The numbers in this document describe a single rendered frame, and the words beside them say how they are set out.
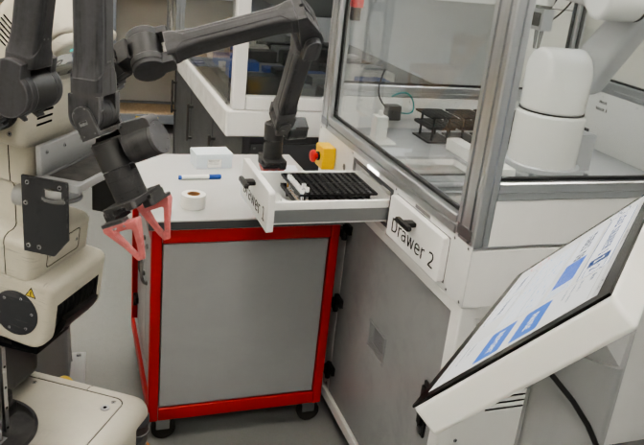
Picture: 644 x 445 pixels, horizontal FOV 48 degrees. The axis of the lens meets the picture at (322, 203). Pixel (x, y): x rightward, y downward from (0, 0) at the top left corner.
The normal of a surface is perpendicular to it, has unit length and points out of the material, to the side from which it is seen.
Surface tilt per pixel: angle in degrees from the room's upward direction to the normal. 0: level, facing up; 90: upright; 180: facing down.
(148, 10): 90
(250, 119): 90
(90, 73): 77
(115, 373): 0
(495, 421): 90
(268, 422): 0
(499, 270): 90
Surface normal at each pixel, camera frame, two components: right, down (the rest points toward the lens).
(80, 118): -0.25, 0.31
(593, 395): -0.50, 0.25
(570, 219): 0.32, 0.36
